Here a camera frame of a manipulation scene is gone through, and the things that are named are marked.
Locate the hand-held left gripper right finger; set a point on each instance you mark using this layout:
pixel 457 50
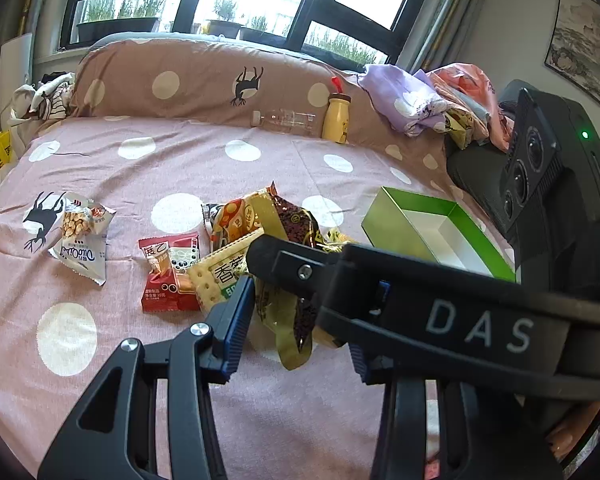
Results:
pixel 360 362

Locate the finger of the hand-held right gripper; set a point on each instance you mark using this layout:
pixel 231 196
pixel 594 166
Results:
pixel 290 260

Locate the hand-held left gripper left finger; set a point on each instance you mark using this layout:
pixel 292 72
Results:
pixel 235 340

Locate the dark brown gold snack packet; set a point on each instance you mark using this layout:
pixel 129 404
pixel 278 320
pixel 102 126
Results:
pixel 292 222

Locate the yellow green cracker packet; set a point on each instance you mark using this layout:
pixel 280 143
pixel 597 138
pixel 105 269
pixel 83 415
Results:
pixel 215 275

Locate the green cardboard box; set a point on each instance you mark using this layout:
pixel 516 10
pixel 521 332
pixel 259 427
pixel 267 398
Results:
pixel 430 230

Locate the person's right hand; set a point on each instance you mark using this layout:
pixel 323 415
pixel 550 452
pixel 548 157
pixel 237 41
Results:
pixel 575 432

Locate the yellow rice cracker packet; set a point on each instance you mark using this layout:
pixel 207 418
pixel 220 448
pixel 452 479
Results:
pixel 257 212

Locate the orange snack packet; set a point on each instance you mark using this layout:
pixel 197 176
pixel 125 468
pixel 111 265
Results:
pixel 229 222

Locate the red snack packet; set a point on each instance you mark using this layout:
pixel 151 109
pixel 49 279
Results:
pixel 167 270

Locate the clear plastic bottle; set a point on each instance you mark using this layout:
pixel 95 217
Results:
pixel 285 121

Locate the pink polka dot bed sheet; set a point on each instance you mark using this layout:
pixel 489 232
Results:
pixel 180 170

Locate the yellow bottle with red cap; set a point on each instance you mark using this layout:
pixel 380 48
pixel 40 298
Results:
pixel 336 117

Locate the dark cloth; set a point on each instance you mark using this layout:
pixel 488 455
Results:
pixel 472 180

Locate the white popcorn snack packet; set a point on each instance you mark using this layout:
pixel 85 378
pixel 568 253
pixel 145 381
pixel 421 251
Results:
pixel 82 240

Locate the purple cloth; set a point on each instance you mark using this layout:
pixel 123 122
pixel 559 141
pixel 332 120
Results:
pixel 400 95

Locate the brown polka dot pillow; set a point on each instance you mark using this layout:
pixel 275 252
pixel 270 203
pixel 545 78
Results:
pixel 190 85

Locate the pink orange cloth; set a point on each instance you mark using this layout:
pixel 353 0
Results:
pixel 467 95

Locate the round plant pot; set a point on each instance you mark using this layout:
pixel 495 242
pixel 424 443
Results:
pixel 224 29

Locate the long dark planter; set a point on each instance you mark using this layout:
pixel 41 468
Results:
pixel 117 29

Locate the white striped clothes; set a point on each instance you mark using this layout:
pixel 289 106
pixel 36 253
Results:
pixel 45 100

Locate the white board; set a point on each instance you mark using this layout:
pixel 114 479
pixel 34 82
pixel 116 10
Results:
pixel 16 70

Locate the wall painting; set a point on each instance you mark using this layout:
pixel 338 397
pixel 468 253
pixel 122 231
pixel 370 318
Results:
pixel 585 45

